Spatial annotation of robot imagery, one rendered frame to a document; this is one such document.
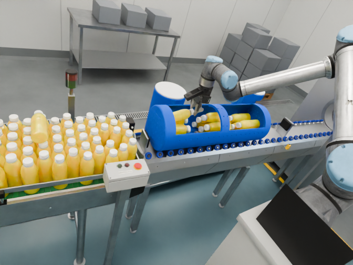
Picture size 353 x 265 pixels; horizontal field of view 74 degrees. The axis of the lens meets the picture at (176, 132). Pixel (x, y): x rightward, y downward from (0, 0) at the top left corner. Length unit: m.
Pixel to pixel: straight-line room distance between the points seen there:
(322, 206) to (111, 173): 0.88
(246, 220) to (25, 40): 4.11
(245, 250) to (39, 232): 1.58
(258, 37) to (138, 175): 4.18
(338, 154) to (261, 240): 0.48
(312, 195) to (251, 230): 0.30
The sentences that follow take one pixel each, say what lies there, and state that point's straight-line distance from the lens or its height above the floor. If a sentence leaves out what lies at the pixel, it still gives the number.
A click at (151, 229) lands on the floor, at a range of 2.28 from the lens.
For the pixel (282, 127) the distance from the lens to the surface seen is 2.31.
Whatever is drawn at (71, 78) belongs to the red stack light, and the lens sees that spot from 1.53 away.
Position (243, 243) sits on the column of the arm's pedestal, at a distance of 1.27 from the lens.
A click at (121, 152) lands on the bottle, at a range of 1.29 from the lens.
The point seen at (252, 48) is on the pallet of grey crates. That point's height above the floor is 0.92.
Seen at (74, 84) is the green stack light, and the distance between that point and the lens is 1.55.
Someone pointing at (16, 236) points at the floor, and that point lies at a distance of 2.27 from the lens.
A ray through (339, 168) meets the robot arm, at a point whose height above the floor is 1.55.
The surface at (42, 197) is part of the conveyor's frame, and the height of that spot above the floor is 0.90.
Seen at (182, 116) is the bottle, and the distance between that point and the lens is 1.45.
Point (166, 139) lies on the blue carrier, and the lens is 1.35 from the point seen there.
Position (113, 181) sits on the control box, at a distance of 1.13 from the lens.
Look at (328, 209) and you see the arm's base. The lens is 1.12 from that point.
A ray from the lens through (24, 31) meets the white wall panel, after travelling 4.50.
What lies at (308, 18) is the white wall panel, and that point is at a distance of 6.90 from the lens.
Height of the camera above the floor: 1.96
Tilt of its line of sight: 36 degrees down
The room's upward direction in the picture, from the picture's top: 19 degrees clockwise
